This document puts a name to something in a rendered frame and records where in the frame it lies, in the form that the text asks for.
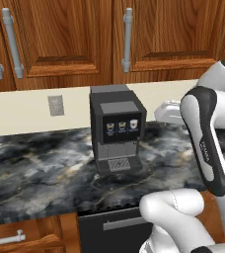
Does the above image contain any wooden base cabinet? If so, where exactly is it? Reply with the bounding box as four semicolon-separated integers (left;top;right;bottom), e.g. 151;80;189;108
196;189;225;245

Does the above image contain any grey dishwasher handle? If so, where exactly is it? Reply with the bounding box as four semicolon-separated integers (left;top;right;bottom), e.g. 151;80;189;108
102;216;149;232

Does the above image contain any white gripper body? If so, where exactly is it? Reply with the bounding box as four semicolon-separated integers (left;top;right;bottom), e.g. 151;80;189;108
154;100;186;126

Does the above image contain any grey drawer handle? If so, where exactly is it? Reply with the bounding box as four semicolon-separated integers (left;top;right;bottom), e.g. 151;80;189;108
0;228;27;248

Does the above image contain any wooden drawer front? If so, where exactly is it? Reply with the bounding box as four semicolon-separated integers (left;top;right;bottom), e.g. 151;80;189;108
0;211;80;253

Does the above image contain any grey wall outlet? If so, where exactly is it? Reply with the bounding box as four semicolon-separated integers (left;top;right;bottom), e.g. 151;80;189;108
46;94;66;118

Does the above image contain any black dishwasher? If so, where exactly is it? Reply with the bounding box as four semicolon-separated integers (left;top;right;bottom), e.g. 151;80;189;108
77;207;156;253

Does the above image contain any black grey coffee machine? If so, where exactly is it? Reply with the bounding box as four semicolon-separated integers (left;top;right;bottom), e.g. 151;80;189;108
89;84;148;177

